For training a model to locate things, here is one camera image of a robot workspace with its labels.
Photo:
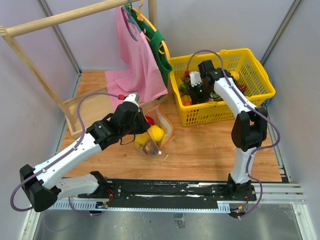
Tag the wooden clothes rack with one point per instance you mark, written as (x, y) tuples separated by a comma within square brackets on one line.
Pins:
[(26, 109)]

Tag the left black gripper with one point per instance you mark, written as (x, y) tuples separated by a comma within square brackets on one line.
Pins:
[(144, 124)]

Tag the clear zip top bag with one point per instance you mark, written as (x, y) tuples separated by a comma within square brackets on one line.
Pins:
[(162, 121)]

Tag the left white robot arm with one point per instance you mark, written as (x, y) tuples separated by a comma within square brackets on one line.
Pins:
[(46, 183)]

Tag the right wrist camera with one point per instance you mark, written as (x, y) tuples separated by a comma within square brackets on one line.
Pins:
[(194, 78)]

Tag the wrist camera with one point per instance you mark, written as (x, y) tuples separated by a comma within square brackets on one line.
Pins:
[(194, 78), (130, 98)]

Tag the orange fruit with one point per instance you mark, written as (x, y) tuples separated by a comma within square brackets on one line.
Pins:
[(187, 103)]

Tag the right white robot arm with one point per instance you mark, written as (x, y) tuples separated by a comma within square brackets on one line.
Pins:
[(249, 129)]

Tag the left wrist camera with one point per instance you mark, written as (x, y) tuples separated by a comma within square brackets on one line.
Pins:
[(130, 98)]

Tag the green shirt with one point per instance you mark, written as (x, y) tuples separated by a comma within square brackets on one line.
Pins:
[(154, 39)]

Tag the yellow plastic basket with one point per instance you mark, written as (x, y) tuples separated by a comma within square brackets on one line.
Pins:
[(251, 74)]

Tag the grey hanger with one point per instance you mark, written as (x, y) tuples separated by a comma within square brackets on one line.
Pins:
[(132, 26)]

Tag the yellow hanger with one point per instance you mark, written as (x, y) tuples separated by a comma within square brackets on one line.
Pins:
[(152, 21)]

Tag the yellow peach fruit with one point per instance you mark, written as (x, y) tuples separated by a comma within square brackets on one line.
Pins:
[(235, 75)]

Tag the dark red mangosteen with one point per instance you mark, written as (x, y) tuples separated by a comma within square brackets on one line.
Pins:
[(150, 148)]

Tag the yellow lemon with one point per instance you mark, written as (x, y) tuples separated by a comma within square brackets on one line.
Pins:
[(141, 140), (156, 133)]

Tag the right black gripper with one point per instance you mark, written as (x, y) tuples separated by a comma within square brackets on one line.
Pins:
[(195, 98)]

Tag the red apple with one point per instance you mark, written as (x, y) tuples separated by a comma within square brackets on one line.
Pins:
[(150, 120)]

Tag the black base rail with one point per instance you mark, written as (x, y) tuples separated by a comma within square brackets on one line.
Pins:
[(171, 194)]

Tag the pink shirt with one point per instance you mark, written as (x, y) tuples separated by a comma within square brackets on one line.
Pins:
[(142, 75)]

